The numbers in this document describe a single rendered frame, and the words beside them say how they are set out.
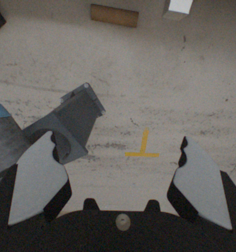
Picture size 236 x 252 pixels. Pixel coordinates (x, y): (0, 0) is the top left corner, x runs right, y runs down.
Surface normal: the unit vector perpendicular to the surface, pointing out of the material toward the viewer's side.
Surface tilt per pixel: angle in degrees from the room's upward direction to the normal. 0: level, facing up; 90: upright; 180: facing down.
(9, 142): 75
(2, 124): 89
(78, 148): 0
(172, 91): 0
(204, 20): 0
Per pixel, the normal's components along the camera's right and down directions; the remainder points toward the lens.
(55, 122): 0.00, 0.47
